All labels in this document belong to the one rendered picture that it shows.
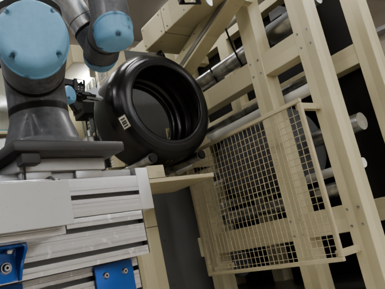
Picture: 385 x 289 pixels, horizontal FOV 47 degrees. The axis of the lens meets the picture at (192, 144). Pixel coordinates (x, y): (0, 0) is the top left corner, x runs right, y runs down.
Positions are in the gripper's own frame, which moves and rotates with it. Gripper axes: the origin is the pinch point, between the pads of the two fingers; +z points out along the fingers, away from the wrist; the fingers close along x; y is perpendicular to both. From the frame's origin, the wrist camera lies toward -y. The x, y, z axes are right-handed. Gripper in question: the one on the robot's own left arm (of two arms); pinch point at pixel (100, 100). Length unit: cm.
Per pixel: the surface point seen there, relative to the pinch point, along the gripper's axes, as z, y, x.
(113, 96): 2.8, -0.8, -7.9
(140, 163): 16.8, -30.2, -3.0
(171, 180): 27.4, -40.0, -11.2
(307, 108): 70, -18, -60
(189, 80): 44.1, 12.5, -11.9
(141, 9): 235, 325, 337
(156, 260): 38, -73, 26
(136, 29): 257, 327, 395
